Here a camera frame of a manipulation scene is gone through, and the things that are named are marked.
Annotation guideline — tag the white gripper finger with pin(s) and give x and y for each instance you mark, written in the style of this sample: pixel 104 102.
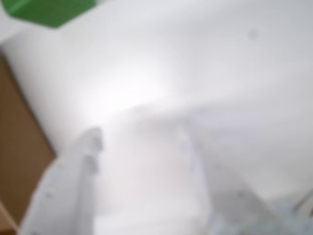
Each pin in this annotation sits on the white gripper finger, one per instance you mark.
pixel 227 210
pixel 63 195

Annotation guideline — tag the green cube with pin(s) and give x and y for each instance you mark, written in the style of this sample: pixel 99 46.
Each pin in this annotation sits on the green cube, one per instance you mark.
pixel 49 12

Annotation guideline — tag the brown cardboard box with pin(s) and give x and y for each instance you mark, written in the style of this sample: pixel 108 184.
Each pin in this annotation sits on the brown cardboard box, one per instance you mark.
pixel 17 147

